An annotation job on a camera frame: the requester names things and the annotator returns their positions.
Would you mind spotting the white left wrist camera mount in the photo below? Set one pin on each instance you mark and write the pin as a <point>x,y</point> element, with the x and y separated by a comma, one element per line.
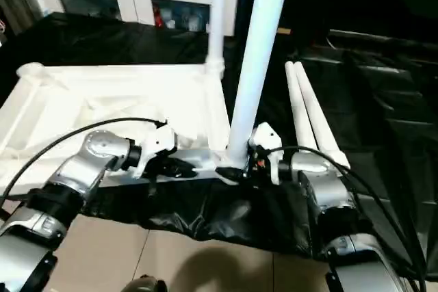
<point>159,143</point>

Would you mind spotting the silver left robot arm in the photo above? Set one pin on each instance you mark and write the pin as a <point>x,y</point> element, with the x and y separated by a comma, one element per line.
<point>75,176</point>

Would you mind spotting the black robot left foot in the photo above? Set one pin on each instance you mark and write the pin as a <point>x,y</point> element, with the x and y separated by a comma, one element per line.
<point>145,284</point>

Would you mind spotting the black plastic mat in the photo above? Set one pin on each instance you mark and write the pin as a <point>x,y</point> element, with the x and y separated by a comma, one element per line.
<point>390,121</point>

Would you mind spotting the red bottle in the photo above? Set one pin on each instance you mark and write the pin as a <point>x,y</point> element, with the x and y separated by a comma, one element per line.
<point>157,16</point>

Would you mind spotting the small tan label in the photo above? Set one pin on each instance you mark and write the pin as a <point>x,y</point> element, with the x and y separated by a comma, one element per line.
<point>284,31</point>

